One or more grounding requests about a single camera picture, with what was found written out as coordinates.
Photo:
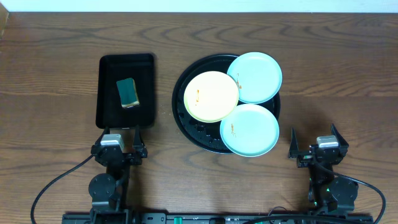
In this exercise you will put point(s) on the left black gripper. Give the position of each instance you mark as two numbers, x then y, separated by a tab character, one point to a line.
128	156

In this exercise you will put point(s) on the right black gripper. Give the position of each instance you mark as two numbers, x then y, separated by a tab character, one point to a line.
305	157

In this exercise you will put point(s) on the green yellow sponge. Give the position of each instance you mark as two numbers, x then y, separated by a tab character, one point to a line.
127	93

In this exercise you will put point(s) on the light blue plate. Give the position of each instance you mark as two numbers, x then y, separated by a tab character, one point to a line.
250	130
257	75

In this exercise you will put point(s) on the yellow plate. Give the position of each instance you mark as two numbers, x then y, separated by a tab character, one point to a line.
211	96

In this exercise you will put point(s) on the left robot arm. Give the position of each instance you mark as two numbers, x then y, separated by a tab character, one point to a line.
109	190

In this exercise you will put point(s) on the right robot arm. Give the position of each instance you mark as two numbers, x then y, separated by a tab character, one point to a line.
331	194

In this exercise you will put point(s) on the black rectangular tray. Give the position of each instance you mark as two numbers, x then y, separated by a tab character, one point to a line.
112	68

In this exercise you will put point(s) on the round black tray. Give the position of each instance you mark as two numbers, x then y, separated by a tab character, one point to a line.
207	135

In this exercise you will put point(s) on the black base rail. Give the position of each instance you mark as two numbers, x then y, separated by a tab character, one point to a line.
157	218

